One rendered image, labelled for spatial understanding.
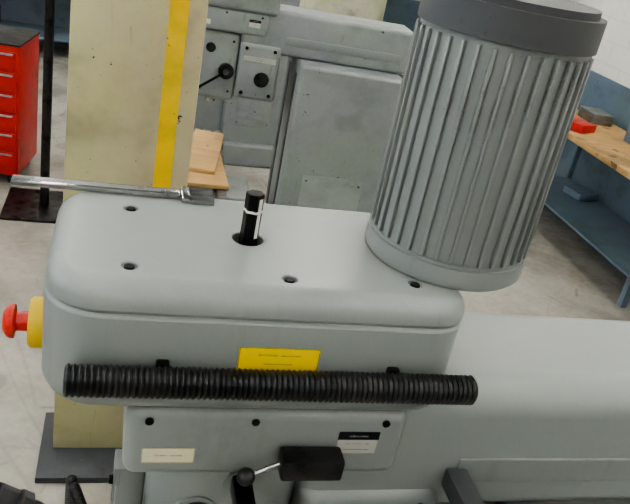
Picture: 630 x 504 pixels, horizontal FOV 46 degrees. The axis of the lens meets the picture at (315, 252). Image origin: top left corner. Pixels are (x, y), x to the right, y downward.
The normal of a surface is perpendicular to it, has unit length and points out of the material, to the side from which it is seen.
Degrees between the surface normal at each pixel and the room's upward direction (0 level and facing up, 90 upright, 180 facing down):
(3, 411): 0
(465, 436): 90
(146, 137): 90
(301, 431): 90
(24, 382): 0
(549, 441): 90
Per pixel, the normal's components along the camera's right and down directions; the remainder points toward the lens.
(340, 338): 0.20, 0.46
